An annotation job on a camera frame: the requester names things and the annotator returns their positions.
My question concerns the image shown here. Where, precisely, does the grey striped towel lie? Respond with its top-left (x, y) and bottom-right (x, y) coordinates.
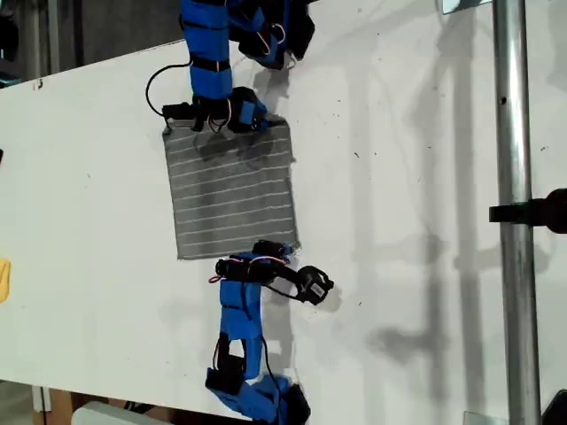
top-left (161, 115), bottom-right (302, 262)

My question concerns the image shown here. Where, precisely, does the black clamp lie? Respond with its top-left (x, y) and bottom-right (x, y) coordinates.
top-left (488, 188), bottom-right (567, 234)

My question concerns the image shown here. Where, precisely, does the yellow object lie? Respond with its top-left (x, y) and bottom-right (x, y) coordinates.
top-left (0, 259), bottom-right (12, 305)

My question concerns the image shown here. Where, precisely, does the black object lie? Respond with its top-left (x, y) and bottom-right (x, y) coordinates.
top-left (540, 389), bottom-right (567, 425)

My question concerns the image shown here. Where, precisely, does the black camera cable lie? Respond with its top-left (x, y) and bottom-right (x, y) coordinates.
top-left (145, 64), bottom-right (194, 119)
top-left (260, 282), bottom-right (311, 305)

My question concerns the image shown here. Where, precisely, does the black camera box with label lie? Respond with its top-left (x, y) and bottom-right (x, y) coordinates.
top-left (295, 265), bottom-right (336, 306)

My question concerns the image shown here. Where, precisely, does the black and silver camera box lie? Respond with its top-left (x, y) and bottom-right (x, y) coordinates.
top-left (161, 102), bottom-right (196, 132)

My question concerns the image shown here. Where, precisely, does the wooden table frame piece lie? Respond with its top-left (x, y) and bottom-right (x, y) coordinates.
top-left (50, 389), bottom-right (74, 415)

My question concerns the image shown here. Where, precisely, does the steel post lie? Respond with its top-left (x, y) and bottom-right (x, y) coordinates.
top-left (491, 0), bottom-right (544, 425)

